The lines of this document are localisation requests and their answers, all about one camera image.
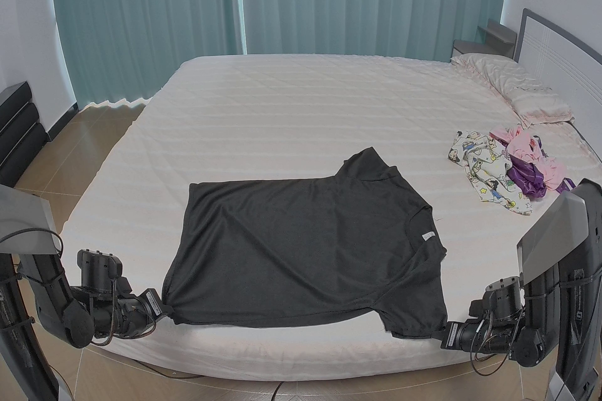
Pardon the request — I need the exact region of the black chest of drawers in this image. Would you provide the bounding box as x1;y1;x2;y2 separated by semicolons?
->
0;81;49;188

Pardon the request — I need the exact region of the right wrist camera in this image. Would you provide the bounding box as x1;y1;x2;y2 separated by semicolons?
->
468;299;491;321

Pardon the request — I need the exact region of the white printed garment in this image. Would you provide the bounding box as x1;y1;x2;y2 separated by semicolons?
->
447;130;534;216

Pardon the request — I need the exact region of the pale pink pillow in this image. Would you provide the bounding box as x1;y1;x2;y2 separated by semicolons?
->
451;53;575;129

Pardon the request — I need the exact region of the black T-shirt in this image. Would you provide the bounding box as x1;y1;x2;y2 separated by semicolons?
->
161;147;448;340

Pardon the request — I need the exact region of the grey bedside table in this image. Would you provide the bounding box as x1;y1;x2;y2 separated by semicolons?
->
452;18;518;58

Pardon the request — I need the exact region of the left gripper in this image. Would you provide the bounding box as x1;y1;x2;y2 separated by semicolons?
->
109;289;166;340

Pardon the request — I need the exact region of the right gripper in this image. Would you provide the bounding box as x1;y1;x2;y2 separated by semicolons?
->
441;318;519;357

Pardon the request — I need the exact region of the pink garment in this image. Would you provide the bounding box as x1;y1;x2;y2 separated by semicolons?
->
489;124;567;193

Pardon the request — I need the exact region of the purple garment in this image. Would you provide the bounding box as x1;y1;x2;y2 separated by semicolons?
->
507;133;577;199

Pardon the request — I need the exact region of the bed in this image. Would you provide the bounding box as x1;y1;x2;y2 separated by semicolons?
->
55;8;602;383

